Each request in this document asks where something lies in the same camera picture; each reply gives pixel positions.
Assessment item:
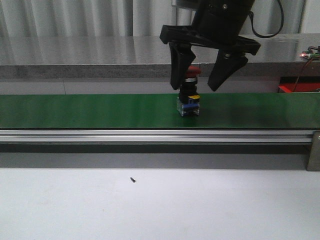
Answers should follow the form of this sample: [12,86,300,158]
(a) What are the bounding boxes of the grey pleated curtain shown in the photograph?
[0,0,305,37]

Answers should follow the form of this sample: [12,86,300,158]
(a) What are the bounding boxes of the thin brown wire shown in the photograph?
[291,57,312,93]

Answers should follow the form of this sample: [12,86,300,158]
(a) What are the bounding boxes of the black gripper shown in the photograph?
[160,0,261,92]

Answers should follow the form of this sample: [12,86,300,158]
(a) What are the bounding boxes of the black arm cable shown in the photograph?
[248,0,286,39]

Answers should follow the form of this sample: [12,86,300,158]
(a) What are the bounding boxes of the grey stone counter slab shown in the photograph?
[0,33,320,81]

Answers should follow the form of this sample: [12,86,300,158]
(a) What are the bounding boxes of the red mushroom push button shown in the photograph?
[176,66,201,117]

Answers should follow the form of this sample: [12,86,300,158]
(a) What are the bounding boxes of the green conveyor belt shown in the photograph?
[0,93,320,129]

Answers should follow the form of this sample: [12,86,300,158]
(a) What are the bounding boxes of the red bin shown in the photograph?
[278,76,320,93]

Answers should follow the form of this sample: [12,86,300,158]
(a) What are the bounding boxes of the green circuit board red LED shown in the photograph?
[299,46,320,60]

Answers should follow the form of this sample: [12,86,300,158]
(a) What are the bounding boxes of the aluminium conveyor side rail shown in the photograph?
[0,129,315,144]

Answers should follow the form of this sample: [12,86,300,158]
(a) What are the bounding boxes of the steel conveyor support bracket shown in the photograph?
[306,131,320,172]

